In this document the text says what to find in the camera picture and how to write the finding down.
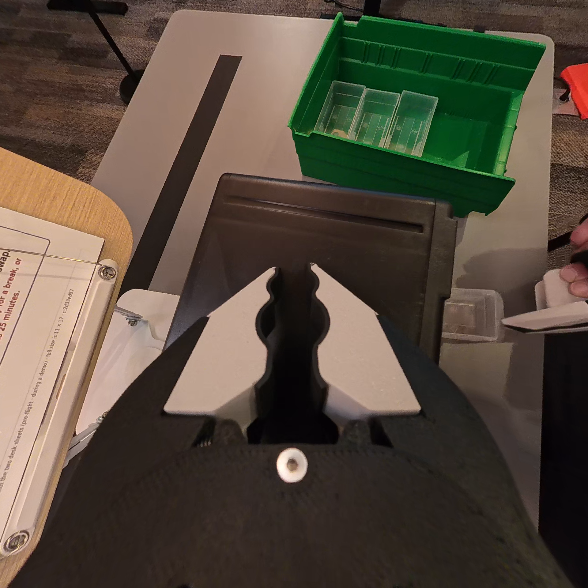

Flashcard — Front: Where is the green plastic bin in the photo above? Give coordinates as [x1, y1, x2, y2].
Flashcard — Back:
[288, 12, 547, 215]

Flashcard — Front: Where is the black floor stand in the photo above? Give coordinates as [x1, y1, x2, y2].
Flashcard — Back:
[46, 0, 145, 104]

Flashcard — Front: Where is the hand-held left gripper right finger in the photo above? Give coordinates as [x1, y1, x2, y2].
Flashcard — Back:
[309, 263, 422, 421]

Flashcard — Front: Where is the printed instruction sheet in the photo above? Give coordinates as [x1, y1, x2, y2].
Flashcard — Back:
[0, 207, 105, 520]

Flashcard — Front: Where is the person's right hand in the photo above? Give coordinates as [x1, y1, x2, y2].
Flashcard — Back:
[566, 220, 588, 298]

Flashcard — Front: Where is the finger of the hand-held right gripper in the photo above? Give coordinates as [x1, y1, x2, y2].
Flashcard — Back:
[502, 301, 588, 334]

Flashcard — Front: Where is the clear plastic drawer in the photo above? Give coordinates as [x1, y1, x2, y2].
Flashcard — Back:
[442, 288, 504, 341]
[354, 88, 401, 148]
[385, 90, 439, 158]
[316, 81, 367, 140]

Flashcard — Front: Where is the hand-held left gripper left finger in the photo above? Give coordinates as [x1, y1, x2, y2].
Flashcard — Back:
[164, 268, 282, 421]

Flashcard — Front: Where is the black drawer cabinet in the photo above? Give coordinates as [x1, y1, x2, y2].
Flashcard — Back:
[163, 172, 460, 364]

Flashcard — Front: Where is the white stand base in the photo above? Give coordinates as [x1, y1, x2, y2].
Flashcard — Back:
[68, 288, 181, 462]

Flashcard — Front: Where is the black stand leg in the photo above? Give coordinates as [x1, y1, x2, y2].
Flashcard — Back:
[548, 227, 580, 252]

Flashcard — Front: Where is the red bag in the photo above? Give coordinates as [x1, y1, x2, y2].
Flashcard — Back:
[560, 64, 588, 115]

